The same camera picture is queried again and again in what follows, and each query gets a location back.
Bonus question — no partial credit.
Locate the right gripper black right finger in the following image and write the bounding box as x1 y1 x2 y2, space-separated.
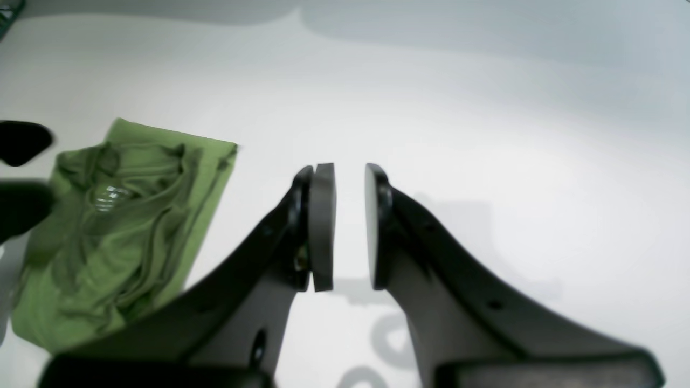
365 164 665 387

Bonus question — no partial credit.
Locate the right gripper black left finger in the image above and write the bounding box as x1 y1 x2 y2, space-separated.
41 164 337 387

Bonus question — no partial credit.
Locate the olive green T-shirt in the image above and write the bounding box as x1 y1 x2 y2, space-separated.
10 118 239 354

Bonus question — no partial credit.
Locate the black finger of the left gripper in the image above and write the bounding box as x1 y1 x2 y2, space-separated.
1 180 54 245
1 121 54 167

